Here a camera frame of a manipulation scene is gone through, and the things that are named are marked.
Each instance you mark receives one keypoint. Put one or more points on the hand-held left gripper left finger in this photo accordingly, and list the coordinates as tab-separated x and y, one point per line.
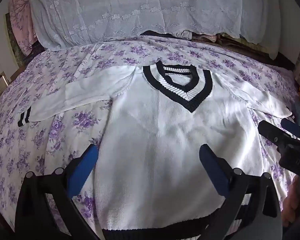
82	173

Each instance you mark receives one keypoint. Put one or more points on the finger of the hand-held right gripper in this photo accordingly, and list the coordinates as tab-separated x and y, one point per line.
293	128
272	132

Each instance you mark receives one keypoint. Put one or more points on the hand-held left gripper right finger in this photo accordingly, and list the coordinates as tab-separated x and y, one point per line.
213	172

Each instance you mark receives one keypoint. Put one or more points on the white sweater with black trim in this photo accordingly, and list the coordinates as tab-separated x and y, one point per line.
165	130

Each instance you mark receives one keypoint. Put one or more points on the person's right hand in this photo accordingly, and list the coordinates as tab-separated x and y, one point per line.
291	205

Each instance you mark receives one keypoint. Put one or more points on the purple floral bedsheet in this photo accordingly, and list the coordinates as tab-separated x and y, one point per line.
40	155

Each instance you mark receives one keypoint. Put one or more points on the pink floral pillow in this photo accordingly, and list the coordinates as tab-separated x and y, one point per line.
21	25

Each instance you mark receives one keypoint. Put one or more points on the white lace cover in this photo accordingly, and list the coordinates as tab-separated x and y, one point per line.
140	5

